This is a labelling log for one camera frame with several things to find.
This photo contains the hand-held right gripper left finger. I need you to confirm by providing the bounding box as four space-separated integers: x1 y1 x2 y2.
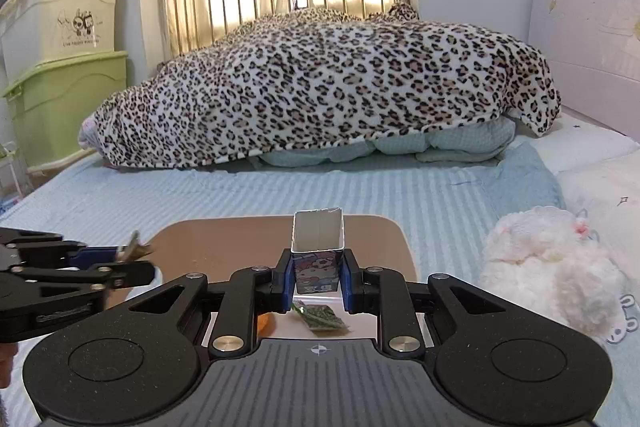
127 251 296 356

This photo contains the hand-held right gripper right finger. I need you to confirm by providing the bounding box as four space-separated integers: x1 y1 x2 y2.
341 249 507 356

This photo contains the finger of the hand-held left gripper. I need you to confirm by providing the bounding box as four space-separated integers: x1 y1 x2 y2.
0 261 157 299
0 228 126 265

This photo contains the small brown wrapper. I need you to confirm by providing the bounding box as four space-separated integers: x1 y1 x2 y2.
115 231 153 262

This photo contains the cartoon print carton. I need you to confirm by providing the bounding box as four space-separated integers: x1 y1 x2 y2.
289 206 347 296

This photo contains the person's left forearm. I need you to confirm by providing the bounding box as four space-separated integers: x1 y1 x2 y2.
0 343 19 408

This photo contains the green snack packet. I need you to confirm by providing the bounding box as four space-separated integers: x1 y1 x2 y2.
289 300 352 336

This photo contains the brown lap table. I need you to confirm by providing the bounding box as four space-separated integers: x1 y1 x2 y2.
106 214 419 344

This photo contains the light blue striped bedsheet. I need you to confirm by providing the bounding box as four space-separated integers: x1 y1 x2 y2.
0 141 567 427

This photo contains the folded light blue quilt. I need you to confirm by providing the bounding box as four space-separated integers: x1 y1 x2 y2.
249 116 519 168

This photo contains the green plastic storage box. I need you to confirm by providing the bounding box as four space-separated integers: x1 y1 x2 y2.
0 50 129 174

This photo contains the leopard print blanket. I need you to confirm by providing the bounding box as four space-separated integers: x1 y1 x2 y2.
78 2 564 170

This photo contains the white fluffy plush toy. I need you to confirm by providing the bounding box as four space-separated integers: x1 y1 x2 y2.
479 205 627 346

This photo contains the beige plastic storage box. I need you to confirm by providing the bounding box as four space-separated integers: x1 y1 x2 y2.
0 0 122 86

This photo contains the cartoon print white pillow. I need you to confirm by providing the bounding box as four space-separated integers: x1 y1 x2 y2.
554 151 640 427

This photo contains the plain white pillow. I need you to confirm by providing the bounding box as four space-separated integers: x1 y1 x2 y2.
529 114 640 174

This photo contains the pale pink headboard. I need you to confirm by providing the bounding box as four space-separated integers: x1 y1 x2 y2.
527 0 640 138

